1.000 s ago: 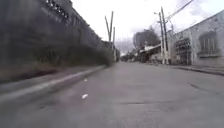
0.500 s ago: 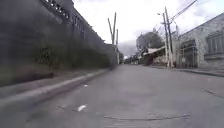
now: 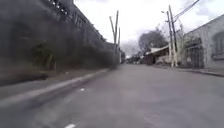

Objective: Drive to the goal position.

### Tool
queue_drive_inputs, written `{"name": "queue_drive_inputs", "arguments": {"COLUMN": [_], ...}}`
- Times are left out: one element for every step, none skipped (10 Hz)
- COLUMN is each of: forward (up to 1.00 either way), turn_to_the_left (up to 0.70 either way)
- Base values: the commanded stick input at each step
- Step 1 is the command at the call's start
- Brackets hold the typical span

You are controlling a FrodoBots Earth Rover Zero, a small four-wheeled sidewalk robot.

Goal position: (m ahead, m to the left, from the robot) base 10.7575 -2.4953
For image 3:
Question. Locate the grey pavement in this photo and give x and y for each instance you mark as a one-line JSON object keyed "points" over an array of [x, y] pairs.
{"points": [[203, 70]]}

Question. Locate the utility pole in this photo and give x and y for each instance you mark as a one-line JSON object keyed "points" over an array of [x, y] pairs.
{"points": [[172, 36]]}

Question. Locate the long grey wall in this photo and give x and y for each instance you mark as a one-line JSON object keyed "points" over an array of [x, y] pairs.
{"points": [[50, 26]]}

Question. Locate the dark tree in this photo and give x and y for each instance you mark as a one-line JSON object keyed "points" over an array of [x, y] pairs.
{"points": [[151, 38]]}

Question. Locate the cluster of leaning poles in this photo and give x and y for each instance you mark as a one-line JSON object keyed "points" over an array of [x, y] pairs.
{"points": [[115, 36]]}

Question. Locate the grey asphalt road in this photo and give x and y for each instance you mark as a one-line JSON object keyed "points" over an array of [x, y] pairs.
{"points": [[140, 96]]}

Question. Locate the concrete kerb strip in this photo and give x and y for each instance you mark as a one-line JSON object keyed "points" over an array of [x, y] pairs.
{"points": [[40, 90]]}

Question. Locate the shed with pale roof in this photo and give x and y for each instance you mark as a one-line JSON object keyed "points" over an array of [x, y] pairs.
{"points": [[156, 53]]}

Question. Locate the pale building with gate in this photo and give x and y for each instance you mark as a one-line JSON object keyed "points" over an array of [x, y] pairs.
{"points": [[206, 46]]}

